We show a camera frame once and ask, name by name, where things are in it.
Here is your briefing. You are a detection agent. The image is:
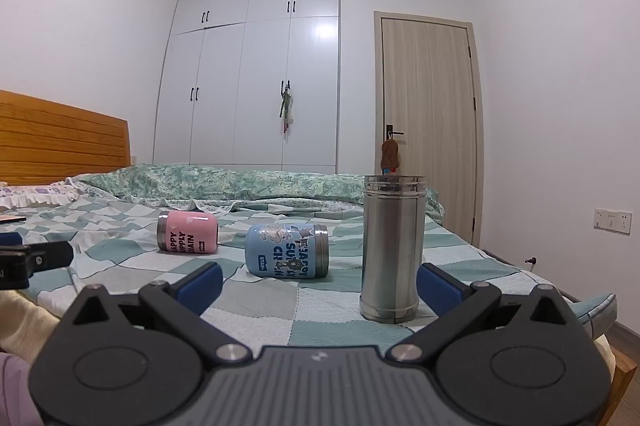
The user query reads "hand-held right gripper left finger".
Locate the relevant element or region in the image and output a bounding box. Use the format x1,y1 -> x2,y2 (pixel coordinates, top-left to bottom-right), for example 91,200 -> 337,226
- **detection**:
59,262 -> 254,365

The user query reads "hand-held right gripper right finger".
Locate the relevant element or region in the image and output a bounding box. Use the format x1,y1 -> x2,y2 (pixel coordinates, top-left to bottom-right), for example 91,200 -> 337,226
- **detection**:
389,263 -> 582,365

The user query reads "pink printed cup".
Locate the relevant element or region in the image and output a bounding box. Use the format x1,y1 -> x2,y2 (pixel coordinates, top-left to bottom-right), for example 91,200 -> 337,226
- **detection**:
156,211 -> 219,255

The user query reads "blue printed cup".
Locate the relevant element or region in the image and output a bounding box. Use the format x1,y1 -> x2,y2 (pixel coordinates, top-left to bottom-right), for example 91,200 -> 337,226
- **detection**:
244,224 -> 330,279

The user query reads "stainless steel cup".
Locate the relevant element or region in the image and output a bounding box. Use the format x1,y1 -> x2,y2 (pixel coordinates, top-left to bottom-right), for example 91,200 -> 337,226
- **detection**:
359,174 -> 428,325

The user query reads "frilled floral pillow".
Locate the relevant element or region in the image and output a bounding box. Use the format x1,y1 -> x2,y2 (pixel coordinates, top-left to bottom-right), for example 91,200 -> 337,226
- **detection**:
0,180 -> 92,213

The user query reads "cream blanket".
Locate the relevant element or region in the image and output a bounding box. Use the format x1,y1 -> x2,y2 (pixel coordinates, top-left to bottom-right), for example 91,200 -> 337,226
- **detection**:
0,289 -> 69,358

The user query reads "checkered green bed sheet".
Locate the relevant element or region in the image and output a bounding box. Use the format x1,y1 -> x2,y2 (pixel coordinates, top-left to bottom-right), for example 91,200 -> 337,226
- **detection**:
0,186 -> 591,350

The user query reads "wooden headboard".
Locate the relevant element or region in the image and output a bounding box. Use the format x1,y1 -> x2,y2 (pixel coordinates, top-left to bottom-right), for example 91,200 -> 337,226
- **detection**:
0,89 -> 132,187

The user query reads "green floral quilt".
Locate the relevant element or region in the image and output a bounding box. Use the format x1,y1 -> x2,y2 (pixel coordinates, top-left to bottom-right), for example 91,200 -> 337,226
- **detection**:
65,163 -> 446,221

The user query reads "purple clothing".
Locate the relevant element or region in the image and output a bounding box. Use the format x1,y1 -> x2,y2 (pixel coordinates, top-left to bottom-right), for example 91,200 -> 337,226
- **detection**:
0,352 -> 44,426

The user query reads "brown hanging toy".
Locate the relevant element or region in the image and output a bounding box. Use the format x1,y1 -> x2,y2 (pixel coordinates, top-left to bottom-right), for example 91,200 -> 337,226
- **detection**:
380,138 -> 400,173

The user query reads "teal cushioned chair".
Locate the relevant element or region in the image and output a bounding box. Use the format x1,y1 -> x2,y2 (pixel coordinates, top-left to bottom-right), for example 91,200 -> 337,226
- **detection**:
570,292 -> 619,343

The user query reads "green hanging ornament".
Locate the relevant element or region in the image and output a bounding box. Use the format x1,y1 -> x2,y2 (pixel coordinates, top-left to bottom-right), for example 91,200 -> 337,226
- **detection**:
278,80 -> 296,135

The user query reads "light wooden door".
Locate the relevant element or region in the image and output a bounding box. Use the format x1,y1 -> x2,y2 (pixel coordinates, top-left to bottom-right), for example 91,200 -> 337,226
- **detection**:
373,10 -> 485,249

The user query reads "white wardrobe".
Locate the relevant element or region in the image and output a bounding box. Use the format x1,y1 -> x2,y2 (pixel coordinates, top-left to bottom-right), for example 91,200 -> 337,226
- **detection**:
152,0 -> 342,175

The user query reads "white wall socket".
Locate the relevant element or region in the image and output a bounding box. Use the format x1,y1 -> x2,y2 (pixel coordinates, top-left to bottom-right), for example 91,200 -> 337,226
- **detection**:
593,207 -> 633,235

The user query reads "wooden bed frame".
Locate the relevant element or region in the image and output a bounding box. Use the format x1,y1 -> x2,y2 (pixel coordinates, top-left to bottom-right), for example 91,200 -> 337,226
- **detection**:
594,335 -> 637,426

